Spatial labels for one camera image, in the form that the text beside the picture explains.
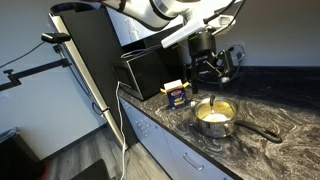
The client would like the white wall outlet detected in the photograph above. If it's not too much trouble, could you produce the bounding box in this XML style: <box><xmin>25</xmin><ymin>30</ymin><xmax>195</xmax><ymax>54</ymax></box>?
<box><xmin>229</xmin><ymin>41</ymin><xmax>248</xmax><ymax>62</ymax></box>

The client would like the black steel refrigerator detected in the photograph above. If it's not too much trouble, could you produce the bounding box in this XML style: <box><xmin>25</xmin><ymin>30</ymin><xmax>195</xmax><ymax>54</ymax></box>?
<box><xmin>49</xmin><ymin>2</ymin><xmax>139</xmax><ymax>149</ymax></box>

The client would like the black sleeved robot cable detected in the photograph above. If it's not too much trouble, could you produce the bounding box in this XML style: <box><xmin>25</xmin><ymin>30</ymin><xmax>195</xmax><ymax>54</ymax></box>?
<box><xmin>203</xmin><ymin>0</ymin><xmax>248</xmax><ymax>26</ymax></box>

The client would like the black steel microwave oven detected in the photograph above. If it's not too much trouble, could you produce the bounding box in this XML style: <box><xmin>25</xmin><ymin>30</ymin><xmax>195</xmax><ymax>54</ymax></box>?
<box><xmin>112</xmin><ymin>41</ymin><xmax>184</xmax><ymax>102</ymax></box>

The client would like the black external camera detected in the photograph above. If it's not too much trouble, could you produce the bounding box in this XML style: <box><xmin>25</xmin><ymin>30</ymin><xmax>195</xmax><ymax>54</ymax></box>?
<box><xmin>41</xmin><ymin>32</ymin><xmax>72</xmax><ymax>44</ymax></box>

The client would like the glass pot lid black knob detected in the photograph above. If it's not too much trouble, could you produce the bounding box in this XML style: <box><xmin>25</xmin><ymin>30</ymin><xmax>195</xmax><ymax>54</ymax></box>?
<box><xmin>193</xmin><ymin>94</ymin><xmax>238</xmax><ymax>124</ymax></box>

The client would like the thin white cable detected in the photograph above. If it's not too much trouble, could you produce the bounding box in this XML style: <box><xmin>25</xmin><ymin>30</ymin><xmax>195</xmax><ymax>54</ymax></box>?
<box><xmin>120</xmin><ymin>43</ymin><xmax>188</xmax><ymax>60</ymax></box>

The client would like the pale blue base cabinet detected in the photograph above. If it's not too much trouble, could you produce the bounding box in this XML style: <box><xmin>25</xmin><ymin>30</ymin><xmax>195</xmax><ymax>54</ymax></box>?
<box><xmin>119</xmin><ymin>96</ymin><xmax>244</xmax><ymax>180</ymax></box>

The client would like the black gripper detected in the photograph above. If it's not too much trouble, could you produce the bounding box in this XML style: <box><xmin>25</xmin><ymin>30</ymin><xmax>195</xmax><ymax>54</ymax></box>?
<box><xmin>182</xmin><ymin>30</ymin><xmax>235</xmax><ymax>95</ymax></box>

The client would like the blue pasta box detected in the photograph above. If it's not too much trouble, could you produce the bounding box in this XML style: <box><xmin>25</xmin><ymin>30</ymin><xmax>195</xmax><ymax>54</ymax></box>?
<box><xmin>159</xmin><ymin>79</ymin><xmax>190</xmax><ymax>111</ymax></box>

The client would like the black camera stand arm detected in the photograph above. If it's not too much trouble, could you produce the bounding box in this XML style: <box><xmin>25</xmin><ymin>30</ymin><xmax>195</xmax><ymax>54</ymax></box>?
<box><xmin>0</xmin><ymin>44</ymin><xmax>73</xmax><ymax>93</ymax></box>

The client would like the black bin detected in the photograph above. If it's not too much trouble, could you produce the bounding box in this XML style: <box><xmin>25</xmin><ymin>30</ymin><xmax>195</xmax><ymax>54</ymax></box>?
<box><xmin>0</xmin><ymin>128</ymin><xmax>44</xmax><ymax>180</ymax></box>

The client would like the white hanging cable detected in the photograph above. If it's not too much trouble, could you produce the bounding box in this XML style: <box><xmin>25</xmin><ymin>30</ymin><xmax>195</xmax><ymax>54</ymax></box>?
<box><xmin>114</xmin><ymin>80</ymin><xmax>128</xmax><ymax>180</ymax></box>

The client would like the silver cabinet handle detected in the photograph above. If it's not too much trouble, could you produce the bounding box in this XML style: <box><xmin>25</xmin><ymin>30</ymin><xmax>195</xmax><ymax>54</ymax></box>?
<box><xmin>182</xmin><ymin>152</ymin><xmax>205</xmax><ymax>172</ymax></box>
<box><xmin>139</xmin><ymin>128</ymin><xmax>152</xmax><ymax>138</ymax></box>
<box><xmin>134</xmin><ymin>118</ymin><xmax>151</xmax><ymax>129</ymax></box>

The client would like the thin black camera cable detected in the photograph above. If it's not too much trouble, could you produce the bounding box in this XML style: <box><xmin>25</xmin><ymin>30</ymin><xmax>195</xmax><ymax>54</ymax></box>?
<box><xmin>0</xmin><ymin>41</ymin><xmax>46</xmax><ymax>69</ymax></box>

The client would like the steel saucepan with black handle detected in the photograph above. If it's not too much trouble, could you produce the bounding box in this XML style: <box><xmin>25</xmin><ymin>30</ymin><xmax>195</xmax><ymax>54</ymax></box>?
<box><xmin>192</xmin><ymin>94</ymin><xmax>284</xmax><ymax>144</ymax></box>

